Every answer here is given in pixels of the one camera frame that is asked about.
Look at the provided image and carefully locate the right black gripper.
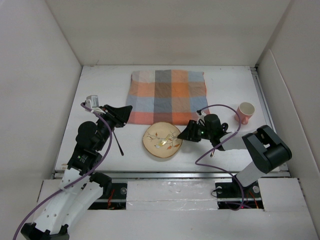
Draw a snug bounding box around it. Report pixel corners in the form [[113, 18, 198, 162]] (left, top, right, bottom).
[[177, 120, 213, 143]]

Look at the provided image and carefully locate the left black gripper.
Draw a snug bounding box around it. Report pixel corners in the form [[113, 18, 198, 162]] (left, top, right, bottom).
[[95, 104, 132, 151]]

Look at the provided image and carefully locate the beige floral ceramic plate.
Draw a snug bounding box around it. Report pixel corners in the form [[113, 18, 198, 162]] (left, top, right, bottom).
[[142, 122, 183, 159]]

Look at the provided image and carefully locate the black metal fork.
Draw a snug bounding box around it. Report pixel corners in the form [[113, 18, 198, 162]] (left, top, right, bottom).
[[112, 130, 124, 156]]

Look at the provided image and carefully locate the checkered orange blue cloth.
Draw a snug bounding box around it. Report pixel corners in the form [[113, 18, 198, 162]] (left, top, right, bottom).
[[126, 69, 208, 126]]

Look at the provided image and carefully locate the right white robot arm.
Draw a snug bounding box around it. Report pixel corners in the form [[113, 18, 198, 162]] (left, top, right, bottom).
[[177, 114, 292, 197]]

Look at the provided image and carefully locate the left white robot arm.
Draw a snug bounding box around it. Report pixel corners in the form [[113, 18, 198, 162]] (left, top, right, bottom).
[[20, 103, 133, 240]]

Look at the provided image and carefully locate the pink ceramic cup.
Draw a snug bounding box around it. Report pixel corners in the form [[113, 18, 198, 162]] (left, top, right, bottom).
[[234, 102, 255, 125]]

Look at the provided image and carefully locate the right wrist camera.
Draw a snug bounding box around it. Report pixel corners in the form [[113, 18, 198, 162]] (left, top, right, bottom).
[[196, 110, 207, 126]]

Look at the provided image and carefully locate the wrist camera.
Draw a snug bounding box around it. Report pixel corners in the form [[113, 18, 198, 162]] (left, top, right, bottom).
[[85, 95, 99, 109], [196, 110, 207, 126]]

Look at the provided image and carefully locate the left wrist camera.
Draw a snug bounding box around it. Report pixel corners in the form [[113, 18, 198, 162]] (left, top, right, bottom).
[[85, 95, 99, 109]]

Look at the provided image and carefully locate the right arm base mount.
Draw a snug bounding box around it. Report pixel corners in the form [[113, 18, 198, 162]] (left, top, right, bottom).
[[211, 181, 264, 210]]

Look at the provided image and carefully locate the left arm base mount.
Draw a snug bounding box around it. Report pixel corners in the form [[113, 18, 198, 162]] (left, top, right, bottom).
[[88, 183, 128, 210]]

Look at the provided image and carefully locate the aluminium front rail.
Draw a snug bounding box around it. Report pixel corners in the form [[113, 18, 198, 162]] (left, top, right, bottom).
[[52, 171, 291, 179]]

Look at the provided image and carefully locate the aluminium rail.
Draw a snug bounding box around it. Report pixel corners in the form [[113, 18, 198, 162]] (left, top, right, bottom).
[[250, 67, 291, 177], [52, 171, 291, 179]]

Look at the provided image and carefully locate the aluminium right side rail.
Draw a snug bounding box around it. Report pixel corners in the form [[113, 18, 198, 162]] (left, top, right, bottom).
[[250, 67, 291, 177]]

